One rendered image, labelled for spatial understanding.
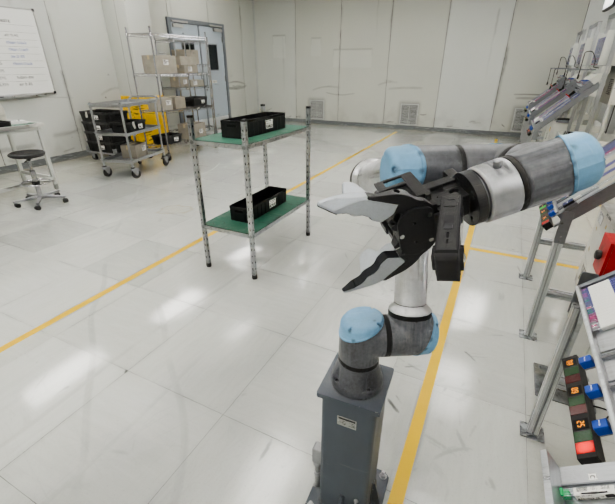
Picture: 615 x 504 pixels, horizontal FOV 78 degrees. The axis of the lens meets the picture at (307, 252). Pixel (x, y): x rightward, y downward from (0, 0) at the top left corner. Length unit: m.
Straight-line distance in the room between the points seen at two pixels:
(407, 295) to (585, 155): 0.60
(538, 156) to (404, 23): 9.32
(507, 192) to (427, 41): 9.20
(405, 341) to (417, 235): 0.60
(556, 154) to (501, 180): 0.07
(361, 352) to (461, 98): 8.76
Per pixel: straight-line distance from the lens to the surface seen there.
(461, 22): 9.60
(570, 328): 1.65
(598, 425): 1.08
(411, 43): 9.74
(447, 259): 0.42
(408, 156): 0.57
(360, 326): 1.01
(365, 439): 1.23
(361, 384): 1.11
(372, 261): 0.53
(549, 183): 0.54
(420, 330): 1.06
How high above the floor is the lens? 1.39
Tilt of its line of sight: 26 degrees down
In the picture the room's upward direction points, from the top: straight up
